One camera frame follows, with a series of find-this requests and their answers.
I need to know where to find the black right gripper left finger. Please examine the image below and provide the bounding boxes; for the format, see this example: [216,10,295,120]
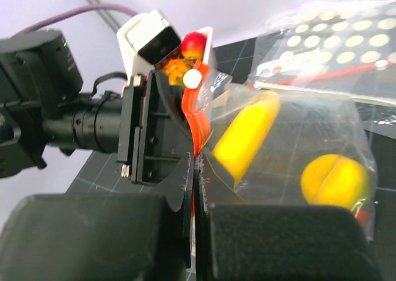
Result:
[1,153,194,280]

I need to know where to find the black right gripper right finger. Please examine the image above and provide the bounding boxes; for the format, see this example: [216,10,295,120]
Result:
[194,154,381,280]

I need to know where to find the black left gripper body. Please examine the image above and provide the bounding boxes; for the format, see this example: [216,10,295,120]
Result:
[118,71,193,185]

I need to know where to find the yellow toy banana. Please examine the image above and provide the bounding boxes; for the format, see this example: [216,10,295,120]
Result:
[212,91,281,189]

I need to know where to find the clear zip bag orange zipper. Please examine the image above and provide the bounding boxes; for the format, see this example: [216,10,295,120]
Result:
[182,62,377,240]

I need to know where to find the yellow toy lemon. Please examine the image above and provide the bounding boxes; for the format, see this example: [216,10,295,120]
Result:
[301,154,371,210]

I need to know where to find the red toy tomato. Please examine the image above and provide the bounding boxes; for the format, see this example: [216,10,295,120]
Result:
[355,209,368,226]

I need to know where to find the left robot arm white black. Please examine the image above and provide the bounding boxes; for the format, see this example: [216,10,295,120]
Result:
[1,30,192,185]

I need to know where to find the zip bag with dotted sheet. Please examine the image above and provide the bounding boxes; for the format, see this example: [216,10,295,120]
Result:
[247,1,395,105]

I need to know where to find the red yellow toy apple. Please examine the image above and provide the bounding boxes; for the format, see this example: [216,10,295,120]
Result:
[181,32,207,61]

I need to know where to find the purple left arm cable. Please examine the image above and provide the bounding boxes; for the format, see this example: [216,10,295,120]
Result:
[12,2,139,37]

